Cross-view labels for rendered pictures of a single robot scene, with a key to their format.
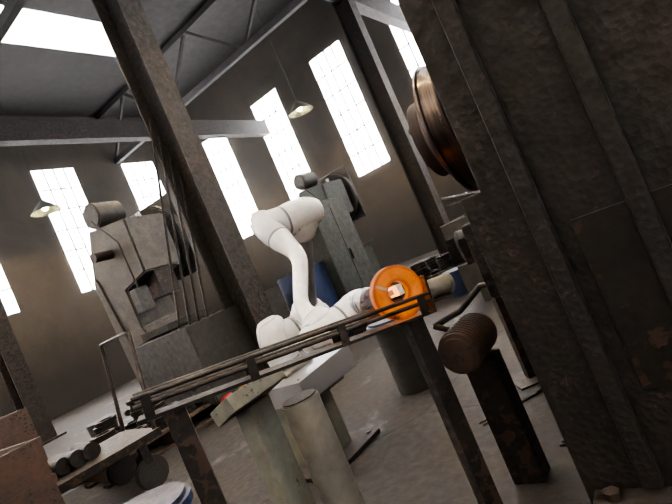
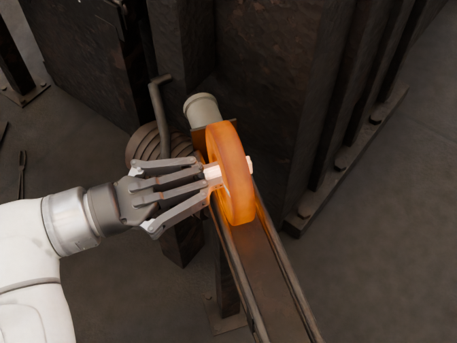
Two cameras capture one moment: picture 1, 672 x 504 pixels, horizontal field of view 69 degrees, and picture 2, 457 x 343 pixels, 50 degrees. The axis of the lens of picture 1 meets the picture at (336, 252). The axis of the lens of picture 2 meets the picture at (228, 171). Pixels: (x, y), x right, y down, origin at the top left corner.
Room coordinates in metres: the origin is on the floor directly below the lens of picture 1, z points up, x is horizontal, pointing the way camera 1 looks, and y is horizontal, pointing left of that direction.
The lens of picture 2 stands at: (1.36, 0.27, 1.32)
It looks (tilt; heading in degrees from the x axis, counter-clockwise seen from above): 58 degrees down; 273
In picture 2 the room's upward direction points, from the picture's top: straight up
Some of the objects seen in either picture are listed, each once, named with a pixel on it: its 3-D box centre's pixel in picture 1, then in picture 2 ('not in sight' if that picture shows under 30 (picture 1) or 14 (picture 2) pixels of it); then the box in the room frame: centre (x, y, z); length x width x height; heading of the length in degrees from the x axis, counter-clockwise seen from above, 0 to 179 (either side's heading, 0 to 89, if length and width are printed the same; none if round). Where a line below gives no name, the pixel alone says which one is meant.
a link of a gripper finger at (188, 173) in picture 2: not in sight; (168, 182); (1.46, -0.09, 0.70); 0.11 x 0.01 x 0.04; 22
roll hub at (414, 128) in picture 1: (433, 137); not in sight; (1.73, -0.48, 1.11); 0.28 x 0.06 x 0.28; 145
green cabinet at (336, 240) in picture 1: (337, 266); not in sight; (5.61, 0.05, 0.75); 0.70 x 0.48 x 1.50; 145
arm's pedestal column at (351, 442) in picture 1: (314, 427); not in sight; (2.33, 0.43, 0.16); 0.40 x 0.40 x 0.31; 52
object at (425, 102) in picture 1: (458, 124); not in sight; (1.67, -0.56, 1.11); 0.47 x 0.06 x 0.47; 145
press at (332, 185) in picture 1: (339, 228); not in sight; (9.91, -0.24, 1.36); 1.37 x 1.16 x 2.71; 45
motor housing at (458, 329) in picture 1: (495, 403); (188, 214); (1.48, -0.26, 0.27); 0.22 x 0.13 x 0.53; 145
